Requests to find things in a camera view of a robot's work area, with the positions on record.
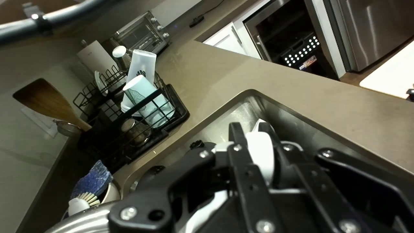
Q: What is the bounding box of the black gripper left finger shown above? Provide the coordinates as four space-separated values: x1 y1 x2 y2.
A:
107 122 282 233

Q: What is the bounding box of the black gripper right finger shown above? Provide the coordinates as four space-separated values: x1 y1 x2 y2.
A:
257 122 414 233

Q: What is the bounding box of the stainless steel sink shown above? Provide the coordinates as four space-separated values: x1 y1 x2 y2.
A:
113 88 414 233

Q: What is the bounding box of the pale teal cup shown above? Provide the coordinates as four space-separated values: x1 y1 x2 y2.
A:
121 74 176 127

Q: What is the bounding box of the round metal jar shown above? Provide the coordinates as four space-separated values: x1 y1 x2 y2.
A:
119 118 152 148

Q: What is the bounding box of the white lower cabinet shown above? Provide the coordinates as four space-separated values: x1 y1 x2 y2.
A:
200 21 260 61

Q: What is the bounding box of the white dish brush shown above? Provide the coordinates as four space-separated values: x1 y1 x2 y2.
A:
66 192 103 217

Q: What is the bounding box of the black oven appliance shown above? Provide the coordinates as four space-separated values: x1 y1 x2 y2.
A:
242 0 341 80

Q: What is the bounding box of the stainless steel refrigerator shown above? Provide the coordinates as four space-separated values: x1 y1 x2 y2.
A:
322 0 414 74

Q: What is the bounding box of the white rectangular container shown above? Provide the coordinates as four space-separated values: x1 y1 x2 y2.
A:
126 48 157 84

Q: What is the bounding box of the black remote control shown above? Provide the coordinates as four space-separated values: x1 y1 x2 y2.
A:
187 13 207 28

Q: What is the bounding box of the silver toaster oven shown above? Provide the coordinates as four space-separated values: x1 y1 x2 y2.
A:
112 10 170 56

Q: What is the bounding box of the black wire dish rack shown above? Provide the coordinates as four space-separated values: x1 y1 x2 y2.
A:
71 63 191 173

